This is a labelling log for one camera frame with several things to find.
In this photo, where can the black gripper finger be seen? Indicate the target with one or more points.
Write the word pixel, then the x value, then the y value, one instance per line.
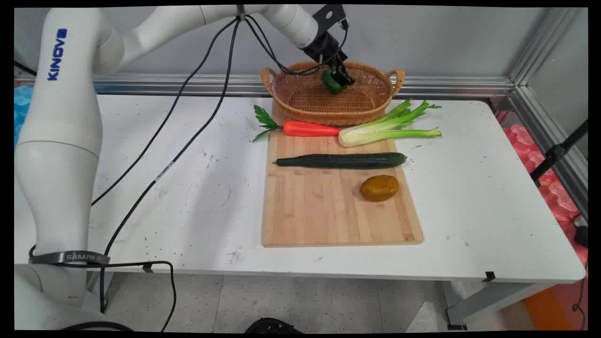
pixel 346 72
pixel 336 74

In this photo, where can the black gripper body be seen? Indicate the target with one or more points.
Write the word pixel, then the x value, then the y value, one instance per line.
pixel 323 47

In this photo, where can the green bell pepper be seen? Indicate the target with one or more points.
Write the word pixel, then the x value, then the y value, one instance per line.
pixel 330 84

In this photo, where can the brown potato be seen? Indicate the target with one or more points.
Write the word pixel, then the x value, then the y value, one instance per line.
pixel 379 188

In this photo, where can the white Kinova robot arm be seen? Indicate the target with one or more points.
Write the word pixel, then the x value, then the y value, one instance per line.
pixel 56 164

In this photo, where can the woven wicker basket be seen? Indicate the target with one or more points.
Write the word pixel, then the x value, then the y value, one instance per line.
pixel 305 96

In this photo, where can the orange carrot with leaves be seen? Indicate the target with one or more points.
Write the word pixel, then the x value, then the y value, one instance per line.
pixel 310 128

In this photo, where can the green celery stalk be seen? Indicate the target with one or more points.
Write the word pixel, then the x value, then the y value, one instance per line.
pixel 371 134

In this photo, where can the dark green cucumber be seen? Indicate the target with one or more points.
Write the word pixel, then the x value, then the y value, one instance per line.
pixel 342 160

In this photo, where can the bamboo cutting board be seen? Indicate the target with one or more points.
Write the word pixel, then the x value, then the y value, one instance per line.
pixel 328 211

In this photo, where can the black tripod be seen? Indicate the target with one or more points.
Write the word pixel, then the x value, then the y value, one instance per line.
pixel 554 155

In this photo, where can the red bubble wrap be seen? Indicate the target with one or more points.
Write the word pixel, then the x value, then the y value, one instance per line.
pixel 554 192

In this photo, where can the black table edge clip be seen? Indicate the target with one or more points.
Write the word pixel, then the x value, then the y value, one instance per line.
pixel 148 267
pixel 489 276

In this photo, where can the round black floor object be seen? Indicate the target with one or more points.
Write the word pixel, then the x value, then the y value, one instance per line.
pixel 272 325

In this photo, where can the grey table leg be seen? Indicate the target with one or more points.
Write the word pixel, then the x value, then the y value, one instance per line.
pixel 488 300

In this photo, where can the small black device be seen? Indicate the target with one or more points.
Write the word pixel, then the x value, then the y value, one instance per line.
pixel 581 232

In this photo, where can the blue plastic sheet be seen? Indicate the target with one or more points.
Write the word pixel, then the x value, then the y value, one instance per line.
pixel 21 110

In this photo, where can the orange floor mat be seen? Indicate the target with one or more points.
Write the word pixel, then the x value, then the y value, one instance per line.
pixel 554 310

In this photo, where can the long aluminium frame rail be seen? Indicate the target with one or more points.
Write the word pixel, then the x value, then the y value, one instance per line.
pixel 188 84

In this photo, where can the aluminium upright post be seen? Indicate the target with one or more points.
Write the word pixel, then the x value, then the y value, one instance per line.
pixel 544 42

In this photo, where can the short aluminium frame rail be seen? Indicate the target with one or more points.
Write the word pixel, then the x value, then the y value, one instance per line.
pixel 549 141

